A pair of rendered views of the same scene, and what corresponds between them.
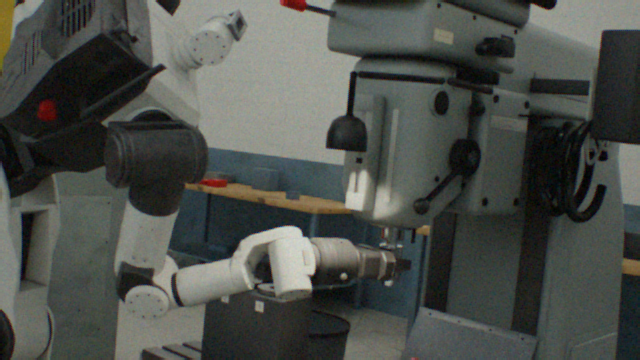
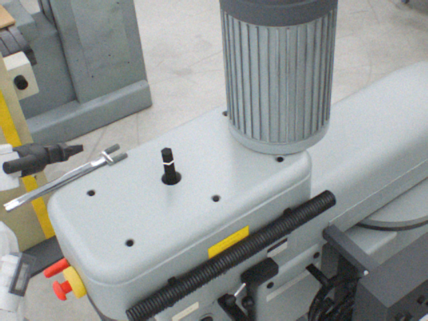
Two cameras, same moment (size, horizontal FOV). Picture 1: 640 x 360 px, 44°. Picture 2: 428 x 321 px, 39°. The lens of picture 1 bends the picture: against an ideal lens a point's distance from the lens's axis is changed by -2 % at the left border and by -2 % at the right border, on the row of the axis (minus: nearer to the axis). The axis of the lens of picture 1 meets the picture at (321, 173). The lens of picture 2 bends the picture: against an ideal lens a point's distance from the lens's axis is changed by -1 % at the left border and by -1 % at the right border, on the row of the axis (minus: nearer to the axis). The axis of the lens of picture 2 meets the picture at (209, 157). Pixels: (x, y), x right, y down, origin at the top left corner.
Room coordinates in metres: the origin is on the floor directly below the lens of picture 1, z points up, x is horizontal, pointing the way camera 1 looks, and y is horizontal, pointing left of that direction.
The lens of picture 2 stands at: (0.82, -0.47, 2.69)
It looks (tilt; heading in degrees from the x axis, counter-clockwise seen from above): 44 degrees down; 18
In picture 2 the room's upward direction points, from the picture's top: 6 degrees counter-clockwise
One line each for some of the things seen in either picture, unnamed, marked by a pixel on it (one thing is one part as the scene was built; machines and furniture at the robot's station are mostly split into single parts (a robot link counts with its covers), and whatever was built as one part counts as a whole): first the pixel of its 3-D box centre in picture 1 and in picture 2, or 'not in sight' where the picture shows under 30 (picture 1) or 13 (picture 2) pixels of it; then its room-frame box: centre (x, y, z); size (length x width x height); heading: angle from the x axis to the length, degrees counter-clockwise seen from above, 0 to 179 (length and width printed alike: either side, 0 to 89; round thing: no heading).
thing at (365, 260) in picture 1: (351, 263); not in sight; (1.51, -0.07, 1.23); 0.13 x 0.12 x 0.10; 33
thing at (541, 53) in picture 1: (531, 76); (360, 151); (1.93, -0.48, 1.66); 0.80 x 0.23 x 0.20; 138
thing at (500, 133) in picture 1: (456, 148); (261, 263); (1.70, -0.28, 1.47); 0.24 x 0.19 x 0.26; 48
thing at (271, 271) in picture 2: (490, 48); (249, 280); (1.51, -0.30, 1.66); 0.12 x 0.04 x 0.04; 138
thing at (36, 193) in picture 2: not in sight; (65, 178); (1.52, 0.04, 1.89); 0.24 x 0.04 x 0.01; 139
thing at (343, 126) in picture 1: (347, 132); not in sight; (1.38, -0.04, 1.48); 0.07 x 0.07 x 0.06
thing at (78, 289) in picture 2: not in sight; (74, 282); (1.38, 0.00, 1.76); 0.06 x 0.02 x 0.06; 48
